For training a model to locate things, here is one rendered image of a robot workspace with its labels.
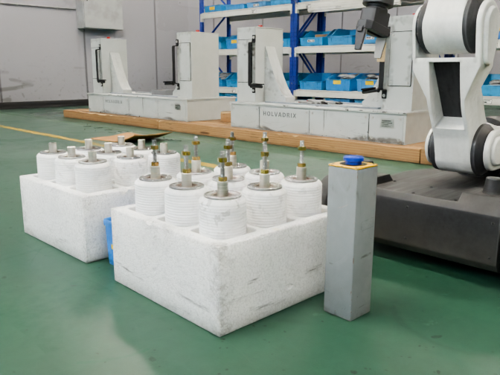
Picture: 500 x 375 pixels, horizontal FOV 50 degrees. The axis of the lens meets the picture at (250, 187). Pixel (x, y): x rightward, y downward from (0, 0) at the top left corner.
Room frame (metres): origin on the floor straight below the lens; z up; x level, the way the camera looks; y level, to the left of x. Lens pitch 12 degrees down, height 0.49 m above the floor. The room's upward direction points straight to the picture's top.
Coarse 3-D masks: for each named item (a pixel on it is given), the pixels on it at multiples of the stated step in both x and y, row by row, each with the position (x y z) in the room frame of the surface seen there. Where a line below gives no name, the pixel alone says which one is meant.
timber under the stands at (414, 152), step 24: (96, 120) 5.28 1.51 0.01; (120, 120) 4.98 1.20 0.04; (144, 120) 4.70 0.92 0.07; (168, 120) 4.56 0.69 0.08; (216, 120) 4.59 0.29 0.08; (288, 144) 3.54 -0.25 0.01; (312, 144) 3.39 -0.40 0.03; (336, 144) 3.27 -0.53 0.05; (360, 144) 3.15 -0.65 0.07; (384, 144) 3.06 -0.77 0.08; (408, 144) 3.06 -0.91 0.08
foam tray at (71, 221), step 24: (24, 192) 1.58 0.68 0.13; (48, 192) 1.46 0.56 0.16; (72, 192) 1.37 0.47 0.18; (96, 192) 1.37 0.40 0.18; (120, 192) 1.40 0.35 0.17; (24, 216) 1.59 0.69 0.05; (48, 216) 1.47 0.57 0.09; (72, 216) 1.36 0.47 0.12; (96, 216) 1.35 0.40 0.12; (48, 240) 1.48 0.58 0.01; (72, 240) 1.37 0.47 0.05; (96, 240) 1.34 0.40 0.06
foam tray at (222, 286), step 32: (128, 224) 1.15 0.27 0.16; (160, 224) 1.08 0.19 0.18; (288, 224) 1.08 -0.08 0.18; (320, 224) 1.13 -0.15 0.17; (128, 256) 1.16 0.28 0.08; (160, 256) 1.06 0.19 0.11; (192, 256) 0.98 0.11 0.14; (224, 256) 0.94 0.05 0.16; (256, 256) 0.99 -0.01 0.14; (288, 256) 1.06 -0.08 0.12; (320, 256) 1.13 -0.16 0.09; (160, 288) 1.07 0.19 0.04; (192, 288) 0.99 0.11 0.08; (224, 288) 0.94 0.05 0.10; (256, 288) 0.99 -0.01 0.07; (288, 288) 1.07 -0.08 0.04; (320, 288) 1.13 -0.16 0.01; (192, 320) 0.99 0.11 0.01; (224, 320) 0.94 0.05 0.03; (256, 320) 0.99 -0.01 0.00
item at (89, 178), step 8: (80, 168) 1.39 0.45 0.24; (88, 168) 1.38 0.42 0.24; (96, 168) 1.39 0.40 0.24; (104, 168) 1.40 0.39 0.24; (80, 176) 1.39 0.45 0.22; (88, 176) 1.38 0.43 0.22; (96, 176) 1.39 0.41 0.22; (104, 176) 1.40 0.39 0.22; (80, 184) 1.39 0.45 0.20; (88, 184) 1.38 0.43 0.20; (96, 184) 1.39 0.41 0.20; (104, 184) 1.40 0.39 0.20; (88, 192) 1.38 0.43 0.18
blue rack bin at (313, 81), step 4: (308, 76) 7.16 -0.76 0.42; (312, 76) 7.22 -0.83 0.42; (316, 76) 7.28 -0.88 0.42; (320, 76) 7.34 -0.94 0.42; (324, 76) 7.33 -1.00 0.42; (328, 76) 7.29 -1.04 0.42; (304, 80) 7.10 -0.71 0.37; (308, 80) 7.15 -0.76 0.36; (312, 80) 7.22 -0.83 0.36; (316, 80) 7.27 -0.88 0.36; (320, 80) 7.33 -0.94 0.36; (324, 80) 6.82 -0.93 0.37; (300, 84) 7.02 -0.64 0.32; (304, 84) 6.96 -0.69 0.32; (308, 84) 6.92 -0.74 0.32; (312, 84) 6.87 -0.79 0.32; (316, 84) 6.83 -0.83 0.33; (320, 84) 6.79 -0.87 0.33; (324, 84) 6.83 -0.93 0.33; (300, 88) 7.02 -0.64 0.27; (304, 88) 6.97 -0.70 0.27; (308, 88) 6.93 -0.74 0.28; (312, 88) 6.88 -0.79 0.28; (316, 88) 6.84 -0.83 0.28; (320, 88) 6.80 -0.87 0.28; (324, 88) 6.84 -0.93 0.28
